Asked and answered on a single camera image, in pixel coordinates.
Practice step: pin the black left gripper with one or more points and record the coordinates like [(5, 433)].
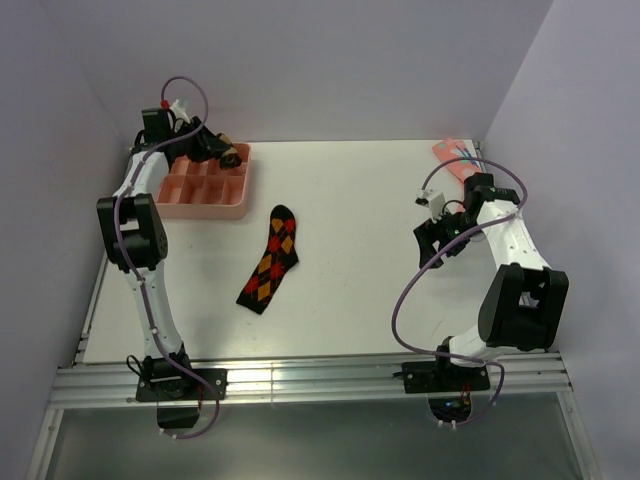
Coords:
[(209, 146)]

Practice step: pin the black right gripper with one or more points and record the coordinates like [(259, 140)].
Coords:
[(427, 234)]

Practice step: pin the brown tan argyle sock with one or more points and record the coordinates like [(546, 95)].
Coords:
[(228, 156)]

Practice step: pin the red yellow argyle sock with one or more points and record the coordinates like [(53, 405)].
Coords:
[(277, 260)]

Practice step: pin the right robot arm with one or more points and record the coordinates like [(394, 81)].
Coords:
[(522, 308)]

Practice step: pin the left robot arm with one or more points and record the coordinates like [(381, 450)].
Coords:
[(136, 242)]

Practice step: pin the pink divided organizer tray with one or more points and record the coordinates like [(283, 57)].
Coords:
[(204, 191)]

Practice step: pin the pink patterned sock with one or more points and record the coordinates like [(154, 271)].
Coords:
[(466, 164)]

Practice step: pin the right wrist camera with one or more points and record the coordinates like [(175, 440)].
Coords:
[(433, 200)]

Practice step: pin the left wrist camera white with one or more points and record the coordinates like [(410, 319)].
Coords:
[(177, 109)]

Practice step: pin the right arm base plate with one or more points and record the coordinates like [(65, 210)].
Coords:
[(441, 376)]

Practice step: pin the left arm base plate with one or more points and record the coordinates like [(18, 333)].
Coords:
[(177, 388)]

